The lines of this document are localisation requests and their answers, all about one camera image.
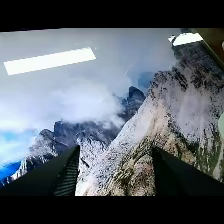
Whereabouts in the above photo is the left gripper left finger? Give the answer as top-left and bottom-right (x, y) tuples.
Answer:
(0, 144), (82, 197)

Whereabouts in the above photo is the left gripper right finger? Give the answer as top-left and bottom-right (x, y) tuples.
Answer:
(151, 146), (224, 197)

